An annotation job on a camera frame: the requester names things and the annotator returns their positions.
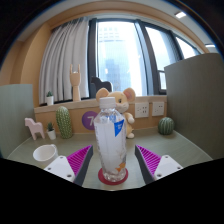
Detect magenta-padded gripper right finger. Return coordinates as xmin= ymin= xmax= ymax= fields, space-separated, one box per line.
xmin=134 ymin=144 xmax=184 ymax=185

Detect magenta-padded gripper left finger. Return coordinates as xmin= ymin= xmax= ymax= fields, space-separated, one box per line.
xmin=44 ymin=144 xmax=95 ymax=187

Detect clear plastic water bottle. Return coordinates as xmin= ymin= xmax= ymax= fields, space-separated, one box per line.
xmin=93 ymin=96 xmax=128 ymax=183

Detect small potted green plant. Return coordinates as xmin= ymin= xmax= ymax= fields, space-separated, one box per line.
xmin=45 ymin=90 xmax=55 ymax=107
xmin=45 ymin=121 xmax=57 ymax=141

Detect round green cactus figure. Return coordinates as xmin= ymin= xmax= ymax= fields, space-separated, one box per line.
xmin=157 ymin=116 xmax=176 ymax=136

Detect tall green cactus figure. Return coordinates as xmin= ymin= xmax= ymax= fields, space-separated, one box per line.
xmin=55 ymin=105 xmax=74 ymax=140

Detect round purple number sign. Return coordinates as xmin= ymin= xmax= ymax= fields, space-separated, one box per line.
xmin=81 ymin=110 xmax=99 ymax=131

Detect grey wood-grain divider panel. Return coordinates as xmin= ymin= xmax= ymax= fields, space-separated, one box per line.
xmin=163 ymin=53 xmax=224 ymax=159

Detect pale green desk partition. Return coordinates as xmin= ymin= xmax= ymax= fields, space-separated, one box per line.
xmin=0 ymin=83 xmax=36 ymax=158

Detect beige plush mouse toy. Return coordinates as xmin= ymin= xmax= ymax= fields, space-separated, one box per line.
xmin=95 ymin=87 xmax=137 ymax=140

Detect wooden hand figure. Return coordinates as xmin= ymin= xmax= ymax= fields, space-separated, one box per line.
xmin=69 ymin=63 xmax=82 ymax=102

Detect dark horse figure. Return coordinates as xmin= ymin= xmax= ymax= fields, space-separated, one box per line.
xmin=90 ymin=76 xmax=114 ymax=94

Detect white pleated curtain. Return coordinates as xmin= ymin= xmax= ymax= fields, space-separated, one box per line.
xmin=38 ymin=18 xmax=90 ymax=105

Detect dark-framed large window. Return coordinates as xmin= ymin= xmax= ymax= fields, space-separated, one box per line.
xmin=87 ymin=18 xmax=203 ymax=98

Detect ceiling strip lights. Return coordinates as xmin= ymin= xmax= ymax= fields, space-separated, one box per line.
xmin=174 ymin=11 xmax=216 ymax=48

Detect white wall socket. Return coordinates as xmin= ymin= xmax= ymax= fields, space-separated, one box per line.
xmin=134 ymin=101 xmax=150 ymax=119
xmin=151 ymin=100 xmax=166 ymax=117

